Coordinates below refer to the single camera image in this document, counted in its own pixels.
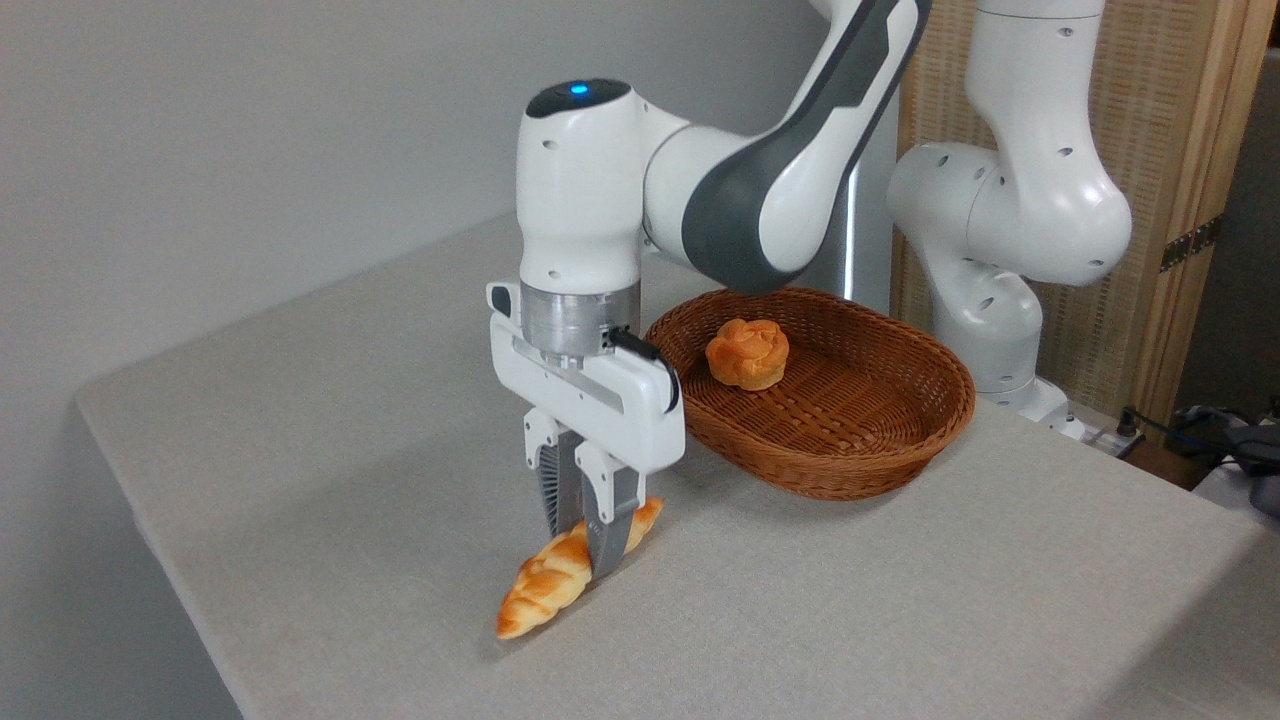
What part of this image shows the round knotted bread roll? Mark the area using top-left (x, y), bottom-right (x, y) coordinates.
top-left (705, 319), bottom-right (790, 392)

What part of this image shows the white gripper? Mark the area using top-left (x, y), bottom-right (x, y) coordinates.
top-left (487, 282), bottom-right (688, 582)

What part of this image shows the brown oval wicker basket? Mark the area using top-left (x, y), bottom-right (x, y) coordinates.
top-left (645, 287), bottom-right (977, 502)

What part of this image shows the metal screen hinge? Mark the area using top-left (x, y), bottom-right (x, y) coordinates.
top-left (1160, 215), bottom-right (1223, 273)

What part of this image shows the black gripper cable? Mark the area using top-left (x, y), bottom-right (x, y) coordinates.
top-left (609, 328), bottom-right (682, 414)

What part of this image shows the white power strip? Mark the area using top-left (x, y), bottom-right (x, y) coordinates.
top-left (1070, 415), bottom-right (1146, 460)

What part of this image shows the dark bag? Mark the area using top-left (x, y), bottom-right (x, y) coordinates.
top-left (1175, 398), bottom-right (1280, 518)

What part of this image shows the long braided bread loaf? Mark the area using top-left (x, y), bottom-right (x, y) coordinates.
top-left (496, 497), bottom-right (665, 641)

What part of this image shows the grey tablecloth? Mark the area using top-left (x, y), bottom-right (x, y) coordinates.
top-left (75, 212), bottom-right (1280, 720)

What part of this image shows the black power cable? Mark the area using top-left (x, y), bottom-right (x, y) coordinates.
top-left (1118, 405), bottom-right (1246, 453)

